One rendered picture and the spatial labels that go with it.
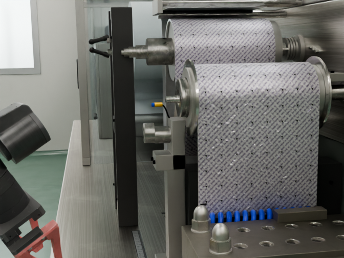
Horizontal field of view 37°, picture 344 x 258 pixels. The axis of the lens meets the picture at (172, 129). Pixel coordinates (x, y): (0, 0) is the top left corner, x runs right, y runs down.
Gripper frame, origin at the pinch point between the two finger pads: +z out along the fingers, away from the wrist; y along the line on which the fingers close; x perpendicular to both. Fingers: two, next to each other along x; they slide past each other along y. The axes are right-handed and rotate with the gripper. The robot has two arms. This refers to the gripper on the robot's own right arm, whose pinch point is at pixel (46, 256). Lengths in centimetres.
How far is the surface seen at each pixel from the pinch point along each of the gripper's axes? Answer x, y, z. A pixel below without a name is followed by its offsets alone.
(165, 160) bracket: -29.1, 14.8, 7.4
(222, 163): -34.9, 4.4, 10.2
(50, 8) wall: -192, 546, 23
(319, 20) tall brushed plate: -77, 13, 3
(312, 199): -45, -2, 25
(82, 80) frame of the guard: -51, 109, 8
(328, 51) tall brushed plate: -72, 9, 8
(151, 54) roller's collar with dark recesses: -46, 34, -6
